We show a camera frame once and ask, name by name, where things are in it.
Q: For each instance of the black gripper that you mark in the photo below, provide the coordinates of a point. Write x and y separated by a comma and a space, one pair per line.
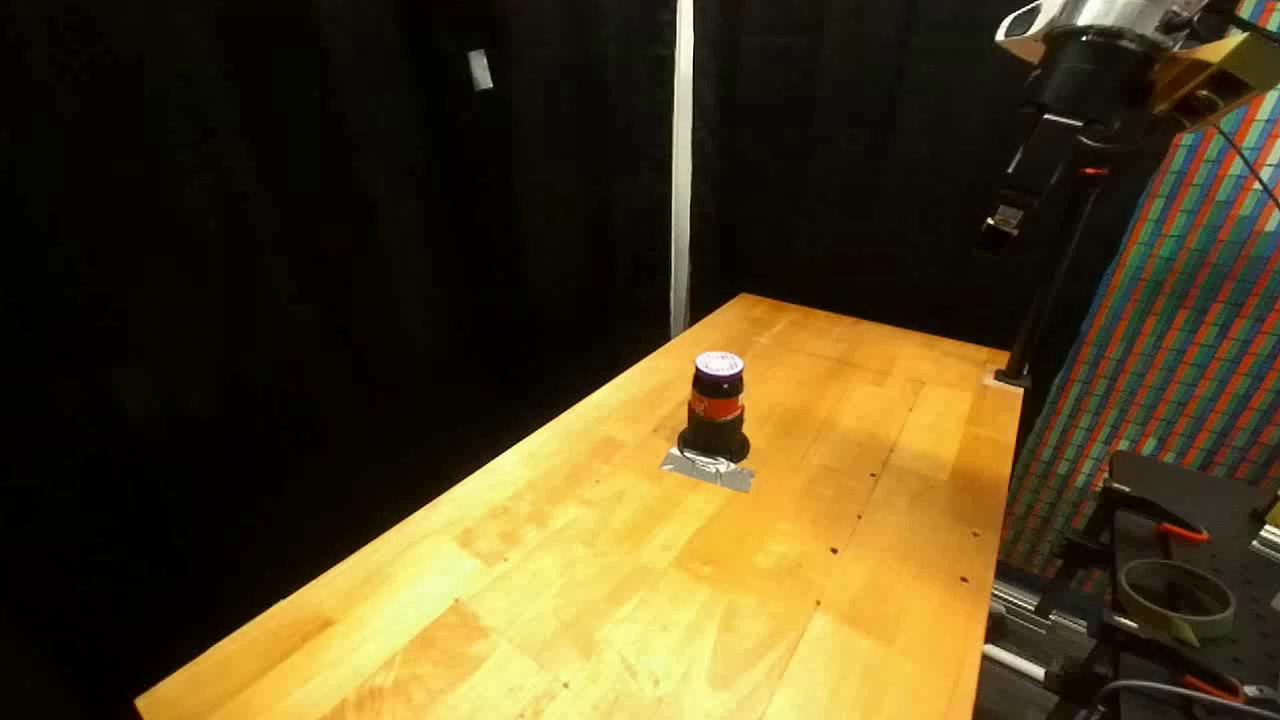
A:
1093, 83

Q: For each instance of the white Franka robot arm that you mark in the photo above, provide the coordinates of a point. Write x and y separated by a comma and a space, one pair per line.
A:
1106, 15

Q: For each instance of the dark bottle with red label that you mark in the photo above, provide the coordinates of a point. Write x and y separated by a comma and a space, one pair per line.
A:
716, 407

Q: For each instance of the black stand pole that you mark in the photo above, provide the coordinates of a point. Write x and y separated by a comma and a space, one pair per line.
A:
1062, 294

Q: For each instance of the colourful striped cloth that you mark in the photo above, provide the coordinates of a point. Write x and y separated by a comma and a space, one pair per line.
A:
1173, 346

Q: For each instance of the white vertical pole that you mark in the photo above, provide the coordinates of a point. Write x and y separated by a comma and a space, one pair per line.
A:
681, 160

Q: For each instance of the beige masking tape roll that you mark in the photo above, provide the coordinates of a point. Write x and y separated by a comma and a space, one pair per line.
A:
1173, 596

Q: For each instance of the small white tag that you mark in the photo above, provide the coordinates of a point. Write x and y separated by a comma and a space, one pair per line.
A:
482, 68

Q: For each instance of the yellow wooden mount block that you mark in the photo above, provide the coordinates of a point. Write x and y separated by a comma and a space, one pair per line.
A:
1222, 64

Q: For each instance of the aluminium frame rail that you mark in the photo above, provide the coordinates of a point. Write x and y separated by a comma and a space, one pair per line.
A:
1032, 624

